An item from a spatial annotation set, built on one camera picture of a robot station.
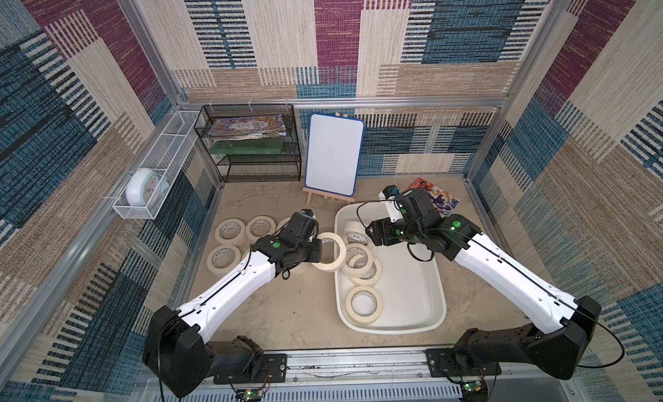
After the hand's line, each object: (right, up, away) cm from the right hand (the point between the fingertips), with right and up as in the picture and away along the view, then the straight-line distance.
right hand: (376, 225), depth 75 cm
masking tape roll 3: (-3, -16, +12) cm, 20 cm away
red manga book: (+34, +7, +34) cm, 49 cm away
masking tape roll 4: (0, -20, +13) cm, 24 cm away
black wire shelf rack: (-54, +22, +44) cm, 73 cm away
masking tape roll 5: (-3, -26, +9) cm, 28 cm away
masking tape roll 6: (-53, -5, +28) cm, 60 cm away
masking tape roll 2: (-5, -4, +14) cm, 15 cm away
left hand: (-17, -7, +7) cm, 20 cm away
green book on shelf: (-37, +28, +24) cm, 52 cm away
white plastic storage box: (+14, -20, +13) cm, 28 cm away
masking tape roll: (-12, -12, +2) cm, 17 cm away
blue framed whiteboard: (-12, +25, +23) cm, 36 cm away
